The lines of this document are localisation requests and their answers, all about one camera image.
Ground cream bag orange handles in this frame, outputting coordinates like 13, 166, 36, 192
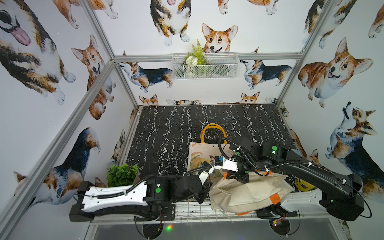
209, 173, 294, 215

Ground cream bag yellow handles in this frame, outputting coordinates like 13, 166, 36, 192
187, 123, 234, 180

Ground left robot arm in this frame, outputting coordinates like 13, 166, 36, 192
69, 167, 213, 223

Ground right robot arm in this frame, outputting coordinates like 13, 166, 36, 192
217, 137, 366, 221

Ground green leafy plant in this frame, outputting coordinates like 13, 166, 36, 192
107, 164, 139, 188

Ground green fern with white flower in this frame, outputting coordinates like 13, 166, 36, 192
183, 41, 207, 78

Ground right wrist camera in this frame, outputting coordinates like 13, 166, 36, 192
214, 156, 239, 172

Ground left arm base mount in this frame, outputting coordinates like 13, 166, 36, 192
134, 204, 176, 222

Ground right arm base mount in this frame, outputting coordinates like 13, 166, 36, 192
256, 206, 298, 220

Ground white wire wall basket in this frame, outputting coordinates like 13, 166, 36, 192
172, 53, 240, 80

